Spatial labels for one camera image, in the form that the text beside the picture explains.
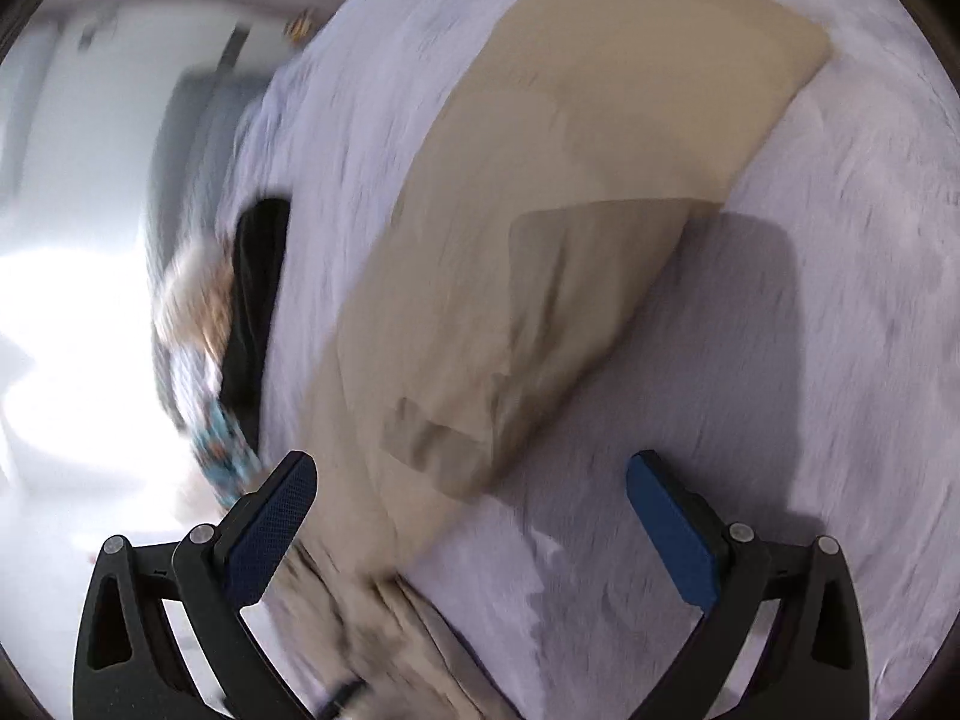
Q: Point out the blue patterned cloth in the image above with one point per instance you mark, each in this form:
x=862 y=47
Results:
x=225 y=450

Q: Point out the beige pants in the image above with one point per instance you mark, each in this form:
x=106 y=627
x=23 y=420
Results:
x=525 y=277

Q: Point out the lavender bed blanket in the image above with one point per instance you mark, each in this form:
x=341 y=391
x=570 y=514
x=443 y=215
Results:
x=825 y=315

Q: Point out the black cloth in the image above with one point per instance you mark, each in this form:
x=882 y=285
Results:
x=255 y=300

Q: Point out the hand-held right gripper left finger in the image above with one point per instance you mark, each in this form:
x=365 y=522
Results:
x=274 y=525

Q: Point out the small orange dark object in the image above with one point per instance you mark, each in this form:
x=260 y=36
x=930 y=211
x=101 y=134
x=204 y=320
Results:
x=300 y=24

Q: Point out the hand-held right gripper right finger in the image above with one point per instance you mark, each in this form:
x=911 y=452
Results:
x=667 y=525

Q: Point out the cream fluffy cloth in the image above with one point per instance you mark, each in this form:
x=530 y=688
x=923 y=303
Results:
x=187 y=292

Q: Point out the dark wall fixture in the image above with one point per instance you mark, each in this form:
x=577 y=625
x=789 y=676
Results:
x=235 y=46

